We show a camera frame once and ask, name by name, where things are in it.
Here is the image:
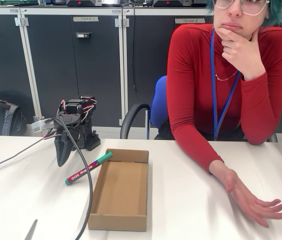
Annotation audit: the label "grey flat strip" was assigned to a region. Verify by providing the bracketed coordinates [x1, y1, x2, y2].
[23, 219, 39, 240]

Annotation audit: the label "person's left hand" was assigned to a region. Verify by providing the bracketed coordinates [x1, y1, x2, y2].
[217, 26, 267, 81]

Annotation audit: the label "person's right hand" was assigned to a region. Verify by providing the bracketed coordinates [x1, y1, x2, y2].
[224, 168, 282, 228]

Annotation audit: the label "thin grey base cable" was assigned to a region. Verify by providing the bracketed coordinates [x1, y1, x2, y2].
[0, 133, 56, 176]

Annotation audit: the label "blue lanyard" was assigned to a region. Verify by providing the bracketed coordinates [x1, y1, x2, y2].
[210, 27, 243, 141]

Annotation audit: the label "grey device with red logo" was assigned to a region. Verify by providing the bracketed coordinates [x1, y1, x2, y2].
[153, 0, 193, 8]
[66, 0, 103, 8]

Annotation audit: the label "hanging thin black cable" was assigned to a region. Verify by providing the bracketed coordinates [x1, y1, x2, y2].
[131, 0, 138, 94]

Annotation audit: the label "team 4 tape label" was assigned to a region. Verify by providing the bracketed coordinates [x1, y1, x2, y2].
[72, 16, 99, 23]

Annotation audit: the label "white gripper camera box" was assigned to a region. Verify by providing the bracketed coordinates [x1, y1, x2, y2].
[31, 118, 57, 134]

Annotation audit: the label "person in red top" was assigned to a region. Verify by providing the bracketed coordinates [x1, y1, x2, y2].
[165, 0, 282, 146]

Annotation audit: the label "thick black camera cable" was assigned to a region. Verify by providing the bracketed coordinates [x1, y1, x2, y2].
[46, 117, 94, 240]

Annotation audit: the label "clear rimmed glasses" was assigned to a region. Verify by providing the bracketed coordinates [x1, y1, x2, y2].
[211, 0, 272, 16]

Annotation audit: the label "dark grey metal cabinet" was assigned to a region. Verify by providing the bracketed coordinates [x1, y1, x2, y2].
[0, 6, 24, 138]
[18, 6, 126, 129]
[121, 6, 216, 140]

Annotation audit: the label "thin chain necklace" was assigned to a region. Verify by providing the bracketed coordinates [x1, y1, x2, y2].
[214, 65, 239, 82]

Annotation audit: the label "dark grey backpack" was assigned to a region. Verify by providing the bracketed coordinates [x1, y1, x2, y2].
[0, 97, 28, 149]

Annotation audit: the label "person's left forearm red sleeve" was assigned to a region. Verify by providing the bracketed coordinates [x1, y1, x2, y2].
[240, 70, 282, 146]

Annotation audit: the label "blue office chair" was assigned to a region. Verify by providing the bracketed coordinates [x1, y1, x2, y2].
[119, 74, 172, 140]

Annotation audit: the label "green red edding marker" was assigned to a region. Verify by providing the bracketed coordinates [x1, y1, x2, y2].
[64, 150, 114, 187]

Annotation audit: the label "team 3 tape label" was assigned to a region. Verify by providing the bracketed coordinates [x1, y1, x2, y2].
[174, 17, 206, 25]

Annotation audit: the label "open brown cardboard box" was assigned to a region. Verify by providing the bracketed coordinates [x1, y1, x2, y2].
[87, 148, 150, 232]

